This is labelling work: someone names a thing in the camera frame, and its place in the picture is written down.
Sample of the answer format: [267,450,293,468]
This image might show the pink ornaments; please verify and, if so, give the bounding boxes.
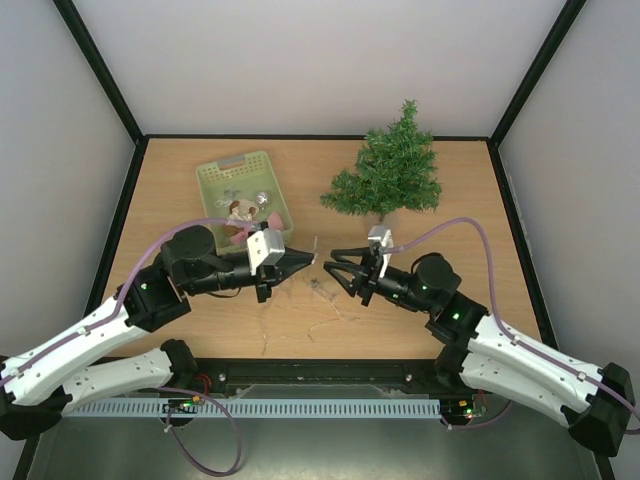
[230,212,285,246]

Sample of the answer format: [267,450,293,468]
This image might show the white slotted cable duct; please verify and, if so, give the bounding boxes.
[69,398,441,420]

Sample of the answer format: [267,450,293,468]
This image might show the silver ball ornament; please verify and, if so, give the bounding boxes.
[255,191,272,208]

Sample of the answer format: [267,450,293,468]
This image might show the purple loop cable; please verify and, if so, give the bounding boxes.
[162,394,246,475]

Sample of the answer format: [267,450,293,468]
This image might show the brown gingerbread ornament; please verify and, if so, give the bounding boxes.
[222,199,260,237]

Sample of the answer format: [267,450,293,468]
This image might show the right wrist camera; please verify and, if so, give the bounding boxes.
[367,224,394,278]

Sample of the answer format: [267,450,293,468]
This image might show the clear led light string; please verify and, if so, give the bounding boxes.
[257,234,351,357]

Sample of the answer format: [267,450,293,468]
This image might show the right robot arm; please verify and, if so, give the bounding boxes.
[323,246,635,457]

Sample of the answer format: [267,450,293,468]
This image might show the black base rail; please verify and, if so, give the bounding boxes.
[92,355,581,396]

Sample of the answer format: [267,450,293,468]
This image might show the green plastic basket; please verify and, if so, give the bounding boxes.
[196,151,294,244]

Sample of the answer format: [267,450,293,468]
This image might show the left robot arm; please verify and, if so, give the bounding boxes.
[1,220,314,440]

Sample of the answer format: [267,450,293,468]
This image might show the small green christmas tree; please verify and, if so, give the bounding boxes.
[320,100,442,221]

